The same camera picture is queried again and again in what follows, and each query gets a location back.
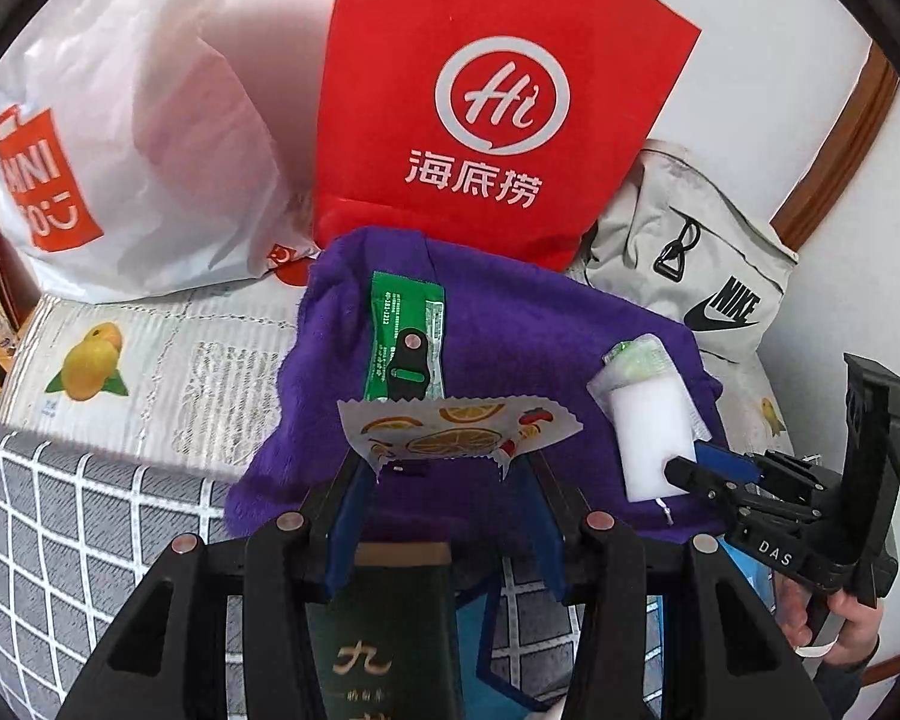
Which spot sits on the red paper bag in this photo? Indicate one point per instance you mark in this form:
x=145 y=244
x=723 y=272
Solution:
x=390 y=90

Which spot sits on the dark green tin box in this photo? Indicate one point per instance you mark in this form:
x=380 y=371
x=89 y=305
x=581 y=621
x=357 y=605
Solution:
x=375 y=652

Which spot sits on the newsprint lemon tablecloth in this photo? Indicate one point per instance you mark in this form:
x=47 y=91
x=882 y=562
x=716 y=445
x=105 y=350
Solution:
x=195 y=360

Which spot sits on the grey checked tablecloth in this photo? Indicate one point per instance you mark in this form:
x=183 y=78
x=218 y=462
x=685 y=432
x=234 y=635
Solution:
x=82 y=540

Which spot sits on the fruit print sachet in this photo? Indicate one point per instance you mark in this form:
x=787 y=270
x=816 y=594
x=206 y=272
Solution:
x=450 y=427

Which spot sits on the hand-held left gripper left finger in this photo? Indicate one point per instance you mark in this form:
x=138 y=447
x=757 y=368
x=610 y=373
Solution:
x=345 y=540

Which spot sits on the person's right hand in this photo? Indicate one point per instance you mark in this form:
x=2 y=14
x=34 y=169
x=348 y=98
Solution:
x=859 y=634

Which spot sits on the green sachet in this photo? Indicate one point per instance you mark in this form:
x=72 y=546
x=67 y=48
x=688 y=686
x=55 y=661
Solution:
x=390 y=307

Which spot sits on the white sponge block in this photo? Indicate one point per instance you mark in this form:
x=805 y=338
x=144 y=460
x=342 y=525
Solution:
x=645 y=427

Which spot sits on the pale green packet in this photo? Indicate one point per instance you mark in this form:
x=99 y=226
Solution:
x=637 y=360

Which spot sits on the purple fleece towel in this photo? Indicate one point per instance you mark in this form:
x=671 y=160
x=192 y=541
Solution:
x=510 y=330

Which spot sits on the grey waist bag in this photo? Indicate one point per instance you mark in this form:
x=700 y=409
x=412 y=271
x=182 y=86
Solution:
x=645 y=240

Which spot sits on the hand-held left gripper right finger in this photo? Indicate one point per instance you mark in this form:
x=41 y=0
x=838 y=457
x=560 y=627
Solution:
x=544 y=540

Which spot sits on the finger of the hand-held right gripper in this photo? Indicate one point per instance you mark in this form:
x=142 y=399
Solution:
x=690 y=476
x=720 y=457

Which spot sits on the wooden door frame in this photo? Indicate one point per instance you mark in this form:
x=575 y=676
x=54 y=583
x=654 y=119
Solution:
x=847 y=142

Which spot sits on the white plastic shopping bag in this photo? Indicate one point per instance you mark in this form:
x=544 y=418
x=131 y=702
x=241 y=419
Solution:
x=157 y=127

